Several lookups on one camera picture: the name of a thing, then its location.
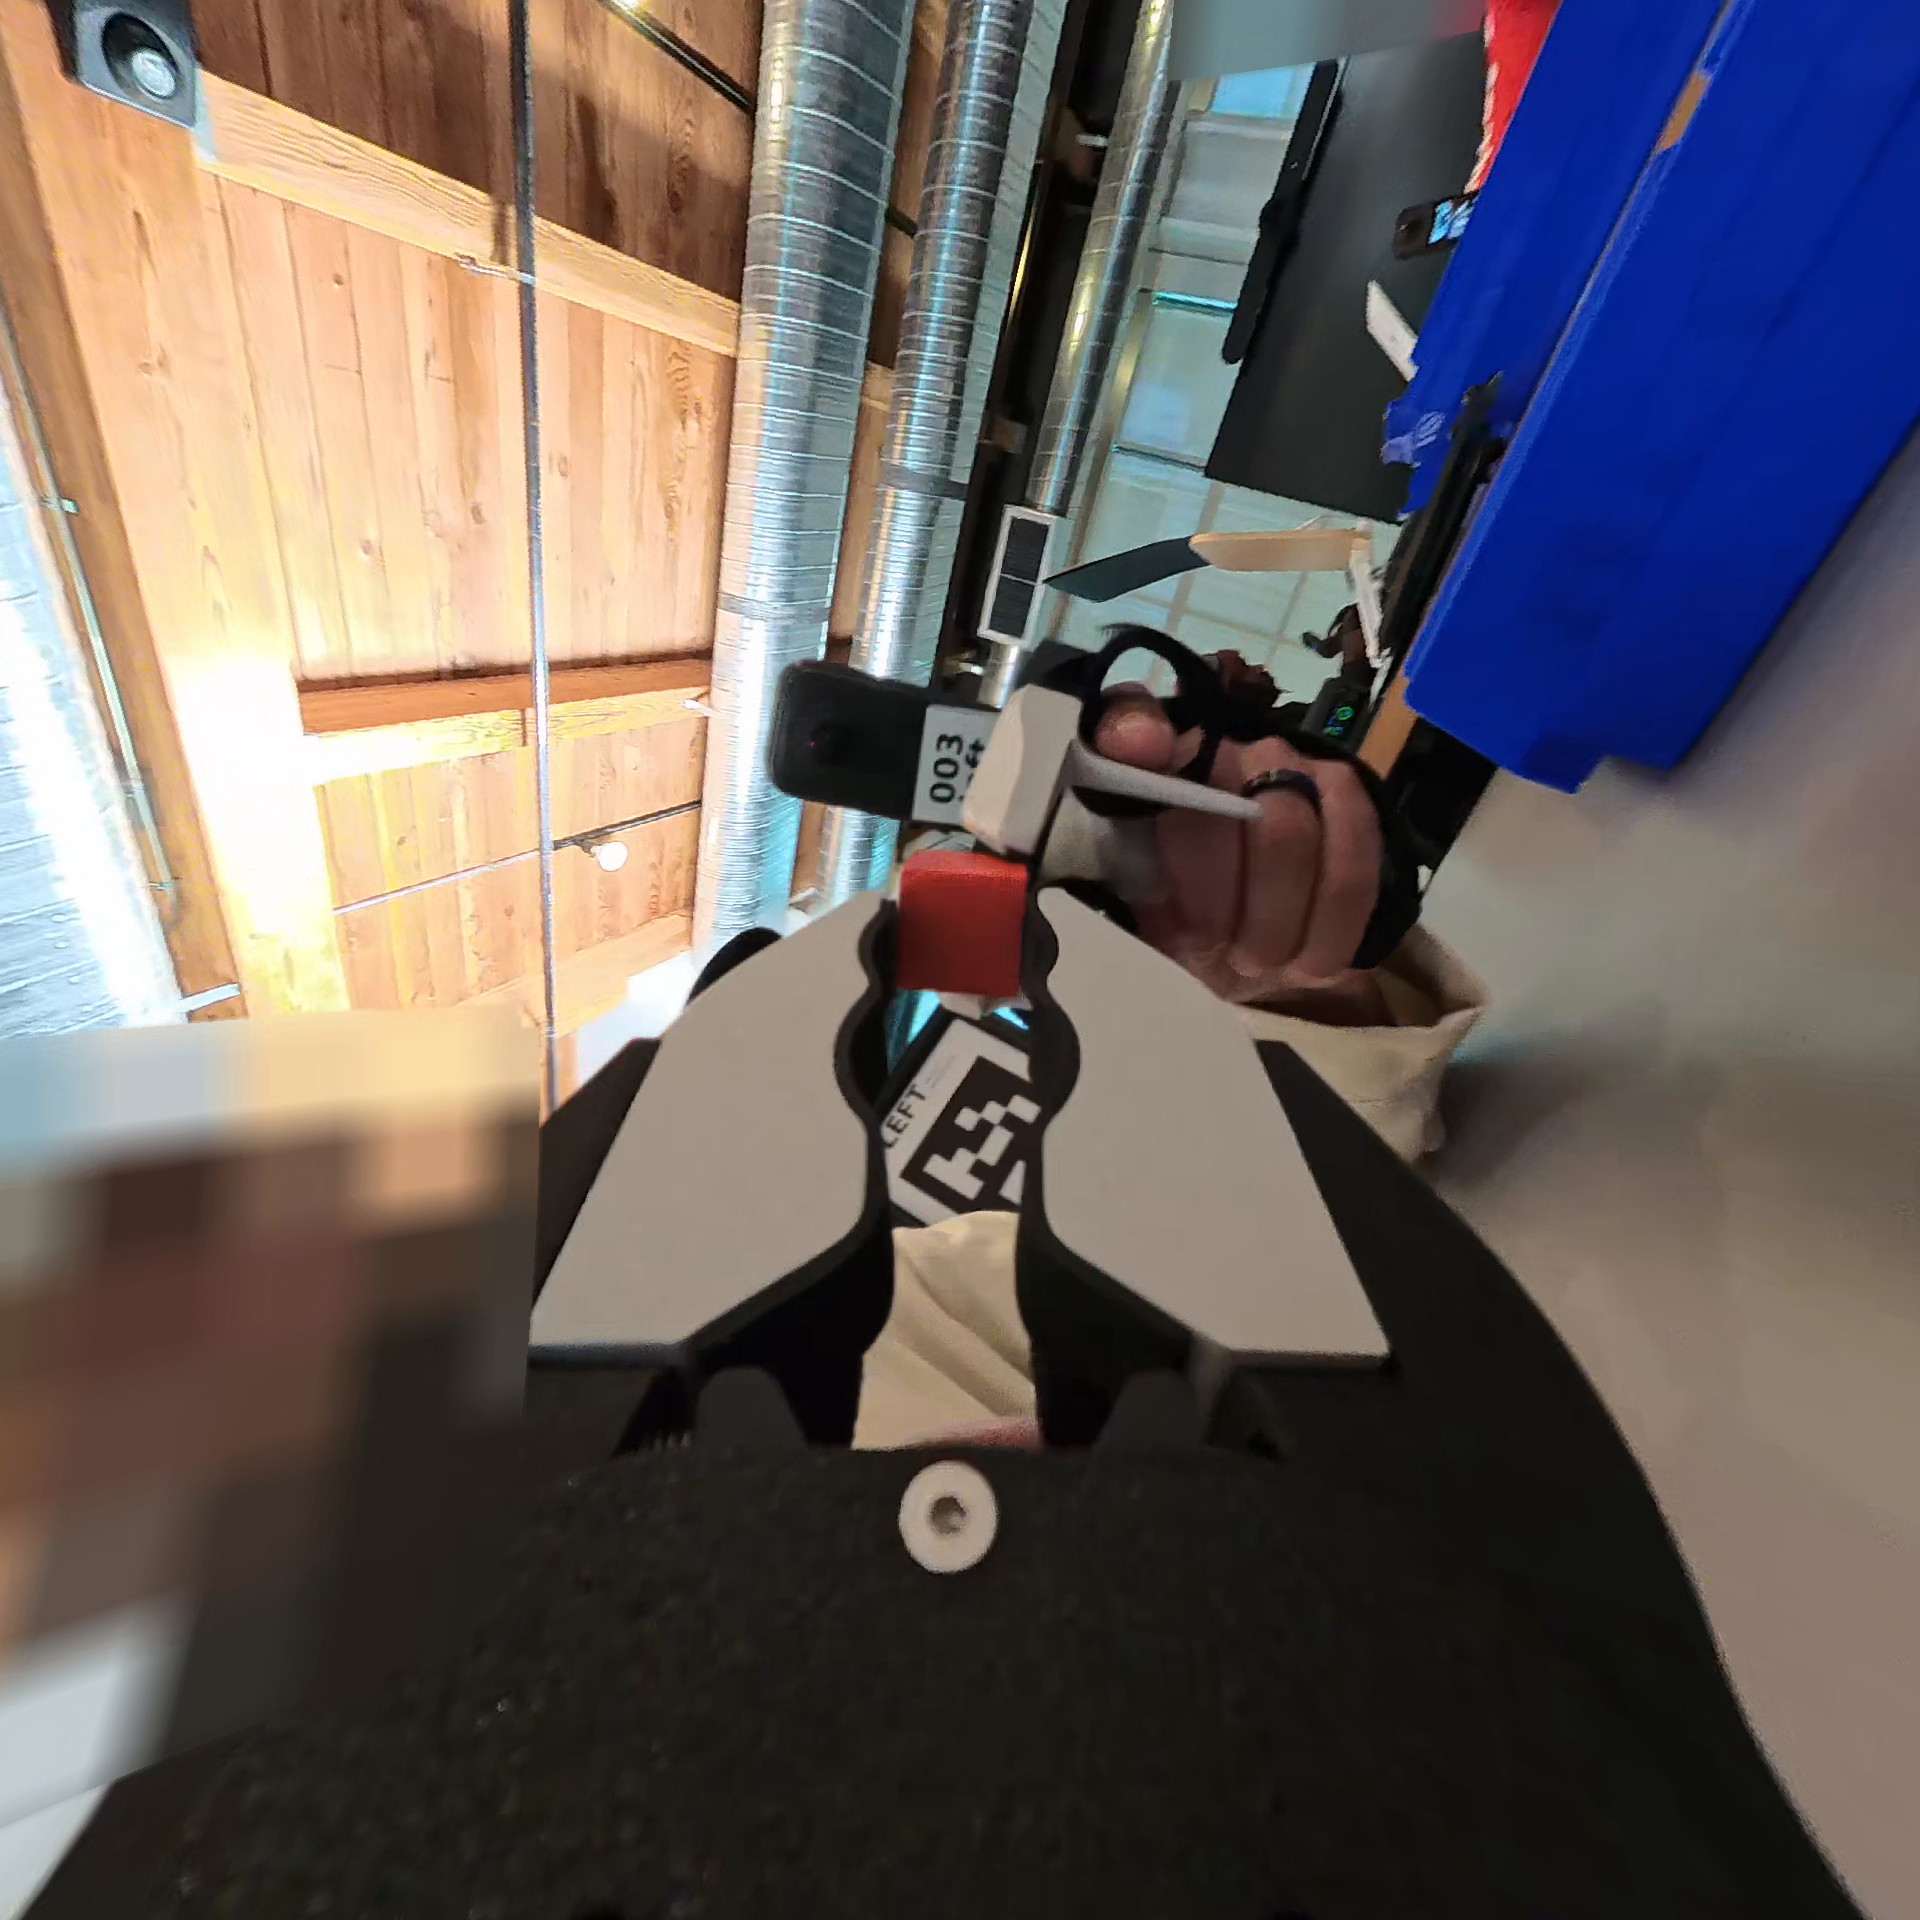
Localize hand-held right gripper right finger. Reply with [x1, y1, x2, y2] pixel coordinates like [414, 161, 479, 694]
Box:
[1016, 886, 1391, 1448]

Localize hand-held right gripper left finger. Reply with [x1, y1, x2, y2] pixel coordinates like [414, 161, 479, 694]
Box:
[528, 891, 896, 1448]

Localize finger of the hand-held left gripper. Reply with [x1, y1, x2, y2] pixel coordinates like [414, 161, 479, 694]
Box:
[960, 688, 1266, 850]
[1041, 811, 1170, 911]

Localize red wooden cube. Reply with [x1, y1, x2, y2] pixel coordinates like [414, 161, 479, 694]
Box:
[896, 857, 1033, 1003]

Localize blue plastic bin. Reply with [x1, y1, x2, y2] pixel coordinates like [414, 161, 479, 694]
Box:
[1380, 0, 1725, 472]
[1402, 0, 1920, 791]

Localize person's left forearm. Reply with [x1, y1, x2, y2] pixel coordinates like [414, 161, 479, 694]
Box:
[1231, 931, 1495, 1165]

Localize person's left hand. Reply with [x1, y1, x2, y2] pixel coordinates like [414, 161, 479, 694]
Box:
[1086, 680, 1427, 1000]

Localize white air vent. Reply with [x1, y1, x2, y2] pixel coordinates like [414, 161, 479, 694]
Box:
[979, 507, 1059, 638]

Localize black framed marker sign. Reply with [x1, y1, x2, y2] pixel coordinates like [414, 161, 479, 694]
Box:
[876, 1013, 1044, 1232]

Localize ceiling spot light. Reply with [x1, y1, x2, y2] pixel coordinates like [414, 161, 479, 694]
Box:
[548, 802, 706, 875]

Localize thin metal conduit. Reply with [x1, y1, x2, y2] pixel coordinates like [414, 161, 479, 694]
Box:
[508, 0, 568, 1037]

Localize black device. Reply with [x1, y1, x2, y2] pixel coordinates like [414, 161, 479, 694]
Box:
[1388, 374, 1503, 662]

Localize black video bar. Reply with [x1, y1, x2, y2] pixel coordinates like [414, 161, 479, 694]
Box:
[1223, 60, 1343, 366]

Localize black ceiling fixture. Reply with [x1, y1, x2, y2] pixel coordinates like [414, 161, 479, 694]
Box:
[61, 0, 205, 129]

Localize silver ceiling duct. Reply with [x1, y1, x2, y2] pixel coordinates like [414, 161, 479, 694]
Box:
[693, 0, 910, 946]
[1027, 75, 1185, 517]
[831, 0, 1036, 902]
[0, 494, 181, 1037]

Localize black wall screen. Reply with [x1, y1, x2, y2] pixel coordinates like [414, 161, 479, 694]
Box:
[1205, 60, 1485, 525]

